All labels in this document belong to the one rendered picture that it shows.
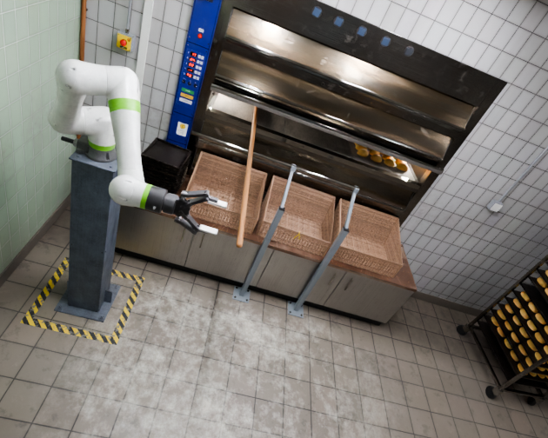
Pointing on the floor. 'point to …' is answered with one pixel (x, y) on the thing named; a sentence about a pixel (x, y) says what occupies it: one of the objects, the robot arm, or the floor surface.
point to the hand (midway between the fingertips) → (218, 218)
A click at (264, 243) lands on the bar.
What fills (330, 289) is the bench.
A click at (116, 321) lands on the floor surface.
